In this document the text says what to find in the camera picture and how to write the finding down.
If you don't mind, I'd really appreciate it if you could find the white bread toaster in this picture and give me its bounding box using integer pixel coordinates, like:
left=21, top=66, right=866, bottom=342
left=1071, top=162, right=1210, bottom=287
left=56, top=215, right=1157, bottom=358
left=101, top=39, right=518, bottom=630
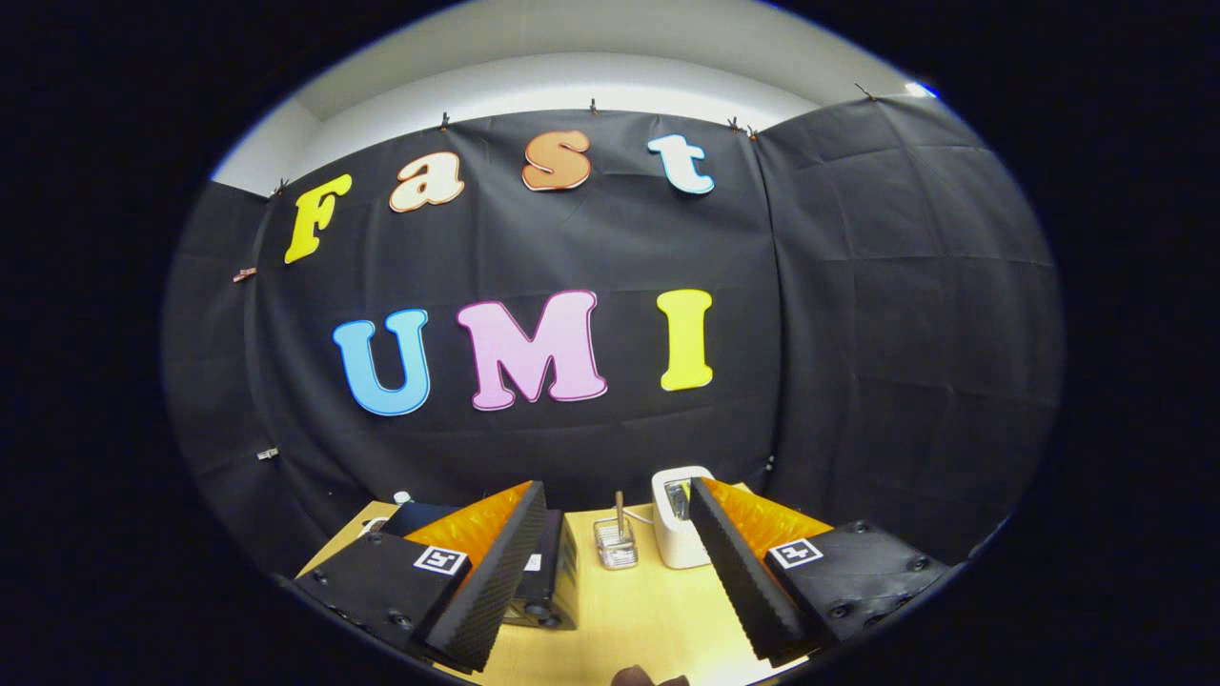
left=651, top=465, right=716, bottom=570

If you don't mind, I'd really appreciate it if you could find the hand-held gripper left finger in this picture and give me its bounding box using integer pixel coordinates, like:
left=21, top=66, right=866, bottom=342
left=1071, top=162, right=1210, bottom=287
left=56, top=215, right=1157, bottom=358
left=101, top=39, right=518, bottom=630
left=291, top=480, right=548, bottom=674

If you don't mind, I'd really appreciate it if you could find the black toaster oven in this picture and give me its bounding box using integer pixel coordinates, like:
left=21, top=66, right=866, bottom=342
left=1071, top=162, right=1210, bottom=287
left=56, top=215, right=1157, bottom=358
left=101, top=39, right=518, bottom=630
left=502, top=510, right=580, bottom=631

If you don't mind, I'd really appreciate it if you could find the row of black clips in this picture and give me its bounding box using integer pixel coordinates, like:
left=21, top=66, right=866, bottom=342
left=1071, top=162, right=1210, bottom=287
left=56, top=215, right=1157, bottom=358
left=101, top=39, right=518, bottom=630
left=272, top=84, right=878, bottom=197

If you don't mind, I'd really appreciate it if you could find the dark blue flat object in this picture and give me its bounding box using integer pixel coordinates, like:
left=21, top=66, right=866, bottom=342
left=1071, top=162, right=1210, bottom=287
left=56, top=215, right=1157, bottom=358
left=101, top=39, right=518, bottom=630
left=381, top=502, right=458, bottom=537

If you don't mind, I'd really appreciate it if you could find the clear glass holder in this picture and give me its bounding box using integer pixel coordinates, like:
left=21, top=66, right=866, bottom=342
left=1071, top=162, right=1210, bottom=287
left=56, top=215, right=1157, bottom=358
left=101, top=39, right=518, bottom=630
left=594, top=517, right=638, bottom=571

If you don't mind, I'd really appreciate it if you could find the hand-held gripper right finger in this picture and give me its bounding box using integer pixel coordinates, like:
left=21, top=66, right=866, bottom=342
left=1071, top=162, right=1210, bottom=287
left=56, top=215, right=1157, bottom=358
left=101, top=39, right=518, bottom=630
left=688, top=476, right=954, bottom=666

